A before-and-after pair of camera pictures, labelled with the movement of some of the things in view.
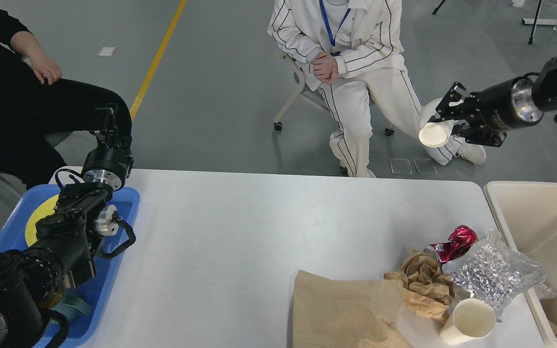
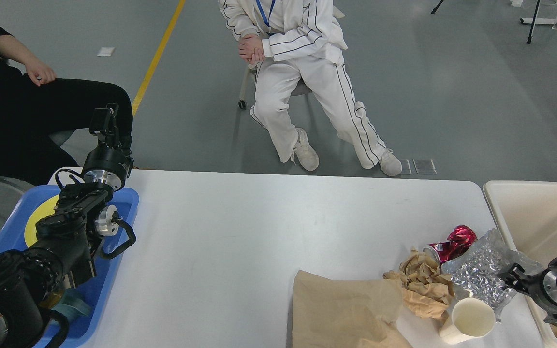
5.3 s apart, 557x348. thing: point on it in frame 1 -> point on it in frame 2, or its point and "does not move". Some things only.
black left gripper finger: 106,125 does not move
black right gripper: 510,104 -> 546,288
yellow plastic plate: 44,210 does not move
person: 351,51 -> 292,43
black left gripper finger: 125,145 does not move
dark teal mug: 74,304 does not move
